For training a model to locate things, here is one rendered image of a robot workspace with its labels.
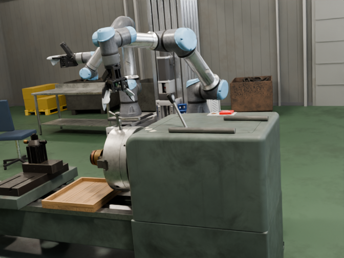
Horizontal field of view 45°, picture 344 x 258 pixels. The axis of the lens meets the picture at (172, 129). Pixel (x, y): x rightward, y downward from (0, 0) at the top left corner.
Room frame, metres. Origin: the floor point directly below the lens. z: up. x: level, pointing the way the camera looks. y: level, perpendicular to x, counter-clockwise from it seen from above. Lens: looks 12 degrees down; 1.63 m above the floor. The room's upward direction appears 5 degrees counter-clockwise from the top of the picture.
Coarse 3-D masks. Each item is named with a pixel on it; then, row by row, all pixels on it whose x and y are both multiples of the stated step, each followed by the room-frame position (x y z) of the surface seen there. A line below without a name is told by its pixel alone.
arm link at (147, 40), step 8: (96, 32) 1.97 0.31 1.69; (152, 32) 2.19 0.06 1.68; (160, 32) 2.21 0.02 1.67; (96, 40) 1.95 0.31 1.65; (136, 40) 2.07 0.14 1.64; (144, 40) 2.12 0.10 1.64; (152, 40) 2.16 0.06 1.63; (160, 40) 2.19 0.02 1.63; (152, 48) 2.19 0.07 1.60; (160, 48) 2.20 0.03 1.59
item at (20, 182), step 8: (64, 168) 2.33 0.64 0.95; (16, 176) 2.17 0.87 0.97; (24, 176) 2.16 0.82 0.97; (32, 176) 2.15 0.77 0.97; (40, 176) 2.14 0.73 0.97; (48, 176) 2.19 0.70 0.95; (56, 176) 2.25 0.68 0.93; (0, 184) 2.05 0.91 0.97; (8, 184) 2.04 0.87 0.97; (16, 184) 2.03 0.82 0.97; (24, 184) 2.02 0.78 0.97; (32, 184) 2.07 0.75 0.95; (40, 184) 2.12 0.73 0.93; (0, 192) 2.01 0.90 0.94; (8, 192) 1.99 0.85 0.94; (16, 192) 1.97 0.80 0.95; (24, 192) 2.00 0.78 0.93
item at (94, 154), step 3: (93, 150) 2.02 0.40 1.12; (96, 150) 2.00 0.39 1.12; (99, 150) 2.00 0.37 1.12; (102, 150) 1.99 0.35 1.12; (93, 153) 2.00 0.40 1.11; (96, 153) 1.99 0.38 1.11; (99, 153) 1.98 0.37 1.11; (102, 153) 1.99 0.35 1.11; (90, 156) 1.99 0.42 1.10; (93, 156) 1.99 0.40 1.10; (96, 156) 1.98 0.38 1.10; (90, 159) 1.99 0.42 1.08; (93, 159) 1.99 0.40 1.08; (96, 159) 1.97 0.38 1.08; (93, 162) 1.99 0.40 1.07; (96, 162) 1.97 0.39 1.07
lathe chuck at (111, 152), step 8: (128, 128) 1.92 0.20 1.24; (112, 136) 1.88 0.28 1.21; (120, 136) 1.87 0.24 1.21; (104, 144) 1.86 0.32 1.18; (112, 144) 1.85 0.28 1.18; (120, 144) 1.83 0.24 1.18; (104, 152) 1.84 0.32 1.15; (112, 152) 1.82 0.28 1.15; (104, 160) 1.83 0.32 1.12; (112, 160) 1.81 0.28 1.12; (112, 168) 1.81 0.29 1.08; (104, 176) 1.83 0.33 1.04; (112, 176) 1.81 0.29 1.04; (120, 176) 1.80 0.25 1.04; (112, 184) 1.84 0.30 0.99; (120, 184) 1.82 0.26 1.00
